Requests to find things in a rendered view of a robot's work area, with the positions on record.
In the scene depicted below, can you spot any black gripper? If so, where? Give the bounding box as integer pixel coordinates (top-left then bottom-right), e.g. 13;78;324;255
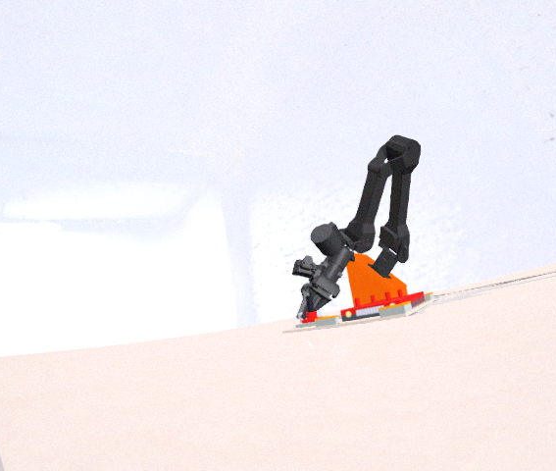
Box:
296;260;344;320

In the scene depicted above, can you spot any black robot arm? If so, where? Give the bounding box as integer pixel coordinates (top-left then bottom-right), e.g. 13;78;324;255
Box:
292;134;421;282

